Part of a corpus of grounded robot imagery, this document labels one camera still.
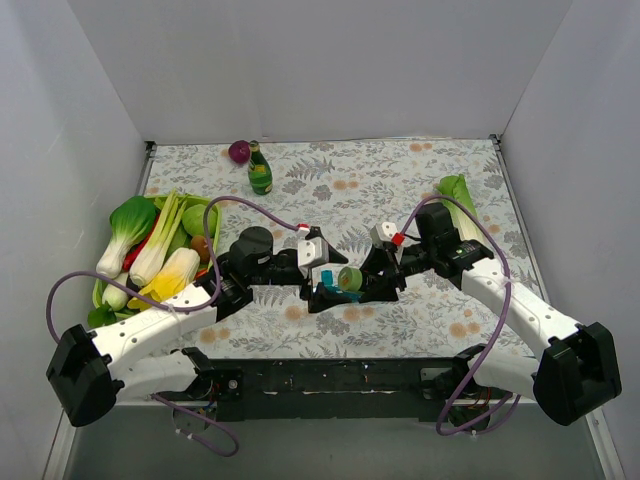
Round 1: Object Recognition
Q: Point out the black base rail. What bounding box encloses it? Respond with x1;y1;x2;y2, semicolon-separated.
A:
161;356;462;422

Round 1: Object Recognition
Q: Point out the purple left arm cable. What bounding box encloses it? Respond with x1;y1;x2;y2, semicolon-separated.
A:
45;195;311;457

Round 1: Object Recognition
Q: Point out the napa cabbage on table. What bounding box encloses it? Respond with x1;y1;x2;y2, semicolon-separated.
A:
436;174;489;246

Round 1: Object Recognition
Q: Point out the yellow white cabbage toy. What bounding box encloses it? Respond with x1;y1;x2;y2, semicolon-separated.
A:
138;247;200;303

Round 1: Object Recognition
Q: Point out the teal weekly pill organizer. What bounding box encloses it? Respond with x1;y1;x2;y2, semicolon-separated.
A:
319;270;360;303

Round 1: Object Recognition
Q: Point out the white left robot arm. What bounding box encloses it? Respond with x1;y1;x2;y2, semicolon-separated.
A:
46;227;348;427

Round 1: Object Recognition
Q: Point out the green pill bottle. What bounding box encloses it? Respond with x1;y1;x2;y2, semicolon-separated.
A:
338;266;363;293

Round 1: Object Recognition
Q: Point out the celery stalks toy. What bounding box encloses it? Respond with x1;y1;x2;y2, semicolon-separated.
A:
129;189;187;288

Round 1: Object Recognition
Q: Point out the brown mushroom toy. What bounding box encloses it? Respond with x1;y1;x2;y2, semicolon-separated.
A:
191;235;211;264

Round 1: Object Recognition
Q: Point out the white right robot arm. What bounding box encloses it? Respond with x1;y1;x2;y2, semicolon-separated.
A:
358;202;622;426

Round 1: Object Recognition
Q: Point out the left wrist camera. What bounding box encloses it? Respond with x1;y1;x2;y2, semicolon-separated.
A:
297;238;327;268

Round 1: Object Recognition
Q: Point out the small white green vegetable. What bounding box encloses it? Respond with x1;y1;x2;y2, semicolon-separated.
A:
102;272;129;312

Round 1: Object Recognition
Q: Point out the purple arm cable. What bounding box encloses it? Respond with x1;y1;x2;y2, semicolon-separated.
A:
399;195;524;436
45;195;311;457

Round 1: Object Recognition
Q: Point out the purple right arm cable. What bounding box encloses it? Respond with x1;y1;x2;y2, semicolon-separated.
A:
399;195;524;436

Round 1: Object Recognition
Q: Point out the green plastic basket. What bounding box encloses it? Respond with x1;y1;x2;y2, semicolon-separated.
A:
96;192;221;302

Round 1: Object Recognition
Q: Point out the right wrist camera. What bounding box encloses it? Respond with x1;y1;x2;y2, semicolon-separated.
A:
370;222;405;251

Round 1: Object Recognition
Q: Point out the round green cabbage toy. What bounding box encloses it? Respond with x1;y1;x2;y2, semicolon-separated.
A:
181;204;218;238

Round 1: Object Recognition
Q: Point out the green glass bottle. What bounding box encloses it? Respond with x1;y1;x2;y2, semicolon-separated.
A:
248;140;273;195

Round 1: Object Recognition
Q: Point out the bok choy toy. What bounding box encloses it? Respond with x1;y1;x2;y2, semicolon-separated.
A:
96;196;156;279

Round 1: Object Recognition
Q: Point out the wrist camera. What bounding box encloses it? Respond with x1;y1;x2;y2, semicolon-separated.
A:
370;222;405;251
297;238;327;268

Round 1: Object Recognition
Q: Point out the red onion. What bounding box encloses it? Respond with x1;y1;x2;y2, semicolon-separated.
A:
228;140;251;165

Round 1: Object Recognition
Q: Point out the red chili pepper toy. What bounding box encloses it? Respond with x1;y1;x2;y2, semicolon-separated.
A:
122;216;159;272

